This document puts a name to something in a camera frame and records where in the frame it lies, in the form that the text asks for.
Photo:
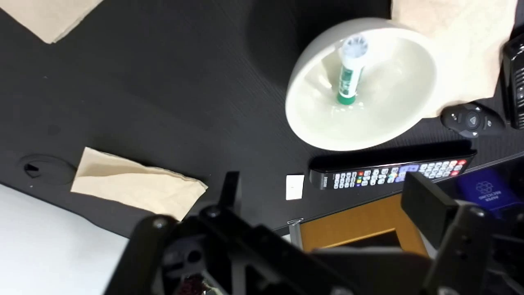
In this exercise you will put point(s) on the blue printed box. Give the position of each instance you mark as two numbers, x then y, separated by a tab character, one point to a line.
484	191

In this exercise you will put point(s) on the green white marker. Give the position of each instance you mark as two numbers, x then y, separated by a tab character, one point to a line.
349	71

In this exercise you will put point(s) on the folded crumpled beige napkin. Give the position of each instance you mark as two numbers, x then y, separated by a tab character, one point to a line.
136	183

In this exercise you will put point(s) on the wide black keypad remote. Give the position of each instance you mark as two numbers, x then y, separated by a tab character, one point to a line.
516	76

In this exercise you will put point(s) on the small black rounded remote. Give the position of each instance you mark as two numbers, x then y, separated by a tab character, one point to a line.
471	120

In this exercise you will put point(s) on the white ceramic bowl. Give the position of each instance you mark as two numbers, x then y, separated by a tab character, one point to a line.
393	104

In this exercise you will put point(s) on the small white eraser block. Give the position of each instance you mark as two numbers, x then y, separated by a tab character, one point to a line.
294	188

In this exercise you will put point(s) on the small flat beige napkin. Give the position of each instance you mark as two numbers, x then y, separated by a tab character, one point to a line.
42	14

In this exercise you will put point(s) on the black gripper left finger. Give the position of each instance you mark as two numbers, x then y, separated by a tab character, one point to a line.
218	240

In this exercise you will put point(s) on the long black TV remote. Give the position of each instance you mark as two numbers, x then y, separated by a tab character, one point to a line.
393	175

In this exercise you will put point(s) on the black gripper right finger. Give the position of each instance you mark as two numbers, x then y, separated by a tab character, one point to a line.
468	247

